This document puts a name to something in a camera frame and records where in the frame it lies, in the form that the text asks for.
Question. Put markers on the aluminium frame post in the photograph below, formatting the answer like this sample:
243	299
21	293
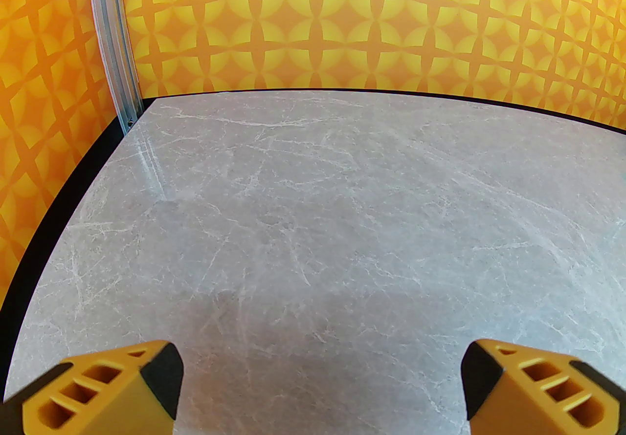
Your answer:
110	32

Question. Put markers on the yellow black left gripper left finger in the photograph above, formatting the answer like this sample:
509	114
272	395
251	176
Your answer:
98	399

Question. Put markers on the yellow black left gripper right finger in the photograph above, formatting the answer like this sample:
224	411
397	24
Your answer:
528	399

